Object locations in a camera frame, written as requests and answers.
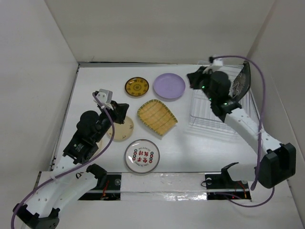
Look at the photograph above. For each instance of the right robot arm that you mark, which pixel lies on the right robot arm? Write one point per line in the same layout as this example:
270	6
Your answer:
276	161

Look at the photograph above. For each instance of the bamboo weave pattern tray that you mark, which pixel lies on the bamboo weave pattern tray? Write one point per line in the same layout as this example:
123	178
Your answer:
157	116

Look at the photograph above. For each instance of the cream plate with motifs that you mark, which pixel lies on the cream plate with motifs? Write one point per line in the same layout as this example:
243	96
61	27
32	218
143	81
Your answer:
123	131

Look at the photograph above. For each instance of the white plate red characters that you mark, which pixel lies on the white plate red characters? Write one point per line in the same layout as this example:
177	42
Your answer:
142	156

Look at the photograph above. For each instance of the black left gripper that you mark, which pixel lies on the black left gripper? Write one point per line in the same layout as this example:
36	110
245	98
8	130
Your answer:
119	111

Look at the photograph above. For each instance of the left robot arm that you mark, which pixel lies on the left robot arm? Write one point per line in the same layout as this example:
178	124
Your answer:
75	173

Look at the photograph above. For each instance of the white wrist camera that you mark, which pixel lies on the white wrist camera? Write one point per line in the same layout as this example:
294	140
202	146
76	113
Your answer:
104	96
215	65

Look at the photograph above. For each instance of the white wire dish rack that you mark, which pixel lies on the white wire dish rack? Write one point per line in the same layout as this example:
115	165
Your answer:
210	104

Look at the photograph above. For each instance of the black floral square plate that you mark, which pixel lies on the black floral square plate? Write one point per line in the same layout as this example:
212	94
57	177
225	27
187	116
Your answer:
240	84

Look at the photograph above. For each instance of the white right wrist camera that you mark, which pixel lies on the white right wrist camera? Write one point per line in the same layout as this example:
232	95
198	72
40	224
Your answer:
215	65

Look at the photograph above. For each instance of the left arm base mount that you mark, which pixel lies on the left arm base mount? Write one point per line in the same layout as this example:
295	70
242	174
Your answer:
108	186

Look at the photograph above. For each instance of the cream plate with ink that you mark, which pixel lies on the cream plate with ink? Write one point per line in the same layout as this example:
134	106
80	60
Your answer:
100	147

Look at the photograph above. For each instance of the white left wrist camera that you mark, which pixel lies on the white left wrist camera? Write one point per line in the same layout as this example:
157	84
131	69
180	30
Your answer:
104	96

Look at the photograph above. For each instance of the purple round plate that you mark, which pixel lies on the purple round plate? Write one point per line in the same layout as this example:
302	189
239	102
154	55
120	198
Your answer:
169	86

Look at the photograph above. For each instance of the yellow brown patterned plate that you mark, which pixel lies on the yellow brown patterned plate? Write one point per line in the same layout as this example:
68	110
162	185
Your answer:
136	86

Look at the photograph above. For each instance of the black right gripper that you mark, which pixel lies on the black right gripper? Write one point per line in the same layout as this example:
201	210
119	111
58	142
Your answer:
194	78

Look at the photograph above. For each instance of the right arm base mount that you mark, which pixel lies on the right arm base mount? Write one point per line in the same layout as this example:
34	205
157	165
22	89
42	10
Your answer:
220	186

